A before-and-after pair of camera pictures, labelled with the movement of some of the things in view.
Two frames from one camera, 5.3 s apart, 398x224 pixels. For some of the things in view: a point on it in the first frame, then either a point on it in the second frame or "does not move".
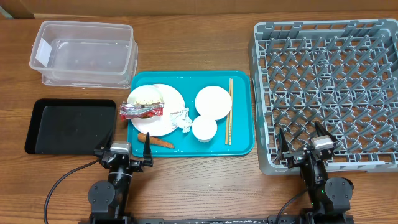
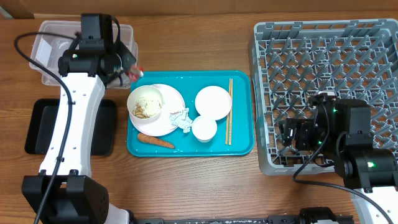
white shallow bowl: (214, 102) does not move
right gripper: (295, 157) to (303, 130)
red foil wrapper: (140, 109) to (135, 74)
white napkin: (181, 119) does not move
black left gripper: (222, 219) does not move
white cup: (204, 128) does not move
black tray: (71, 126) does not move
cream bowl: (145, 94) does not move
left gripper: (138, 166) to (128, 59)
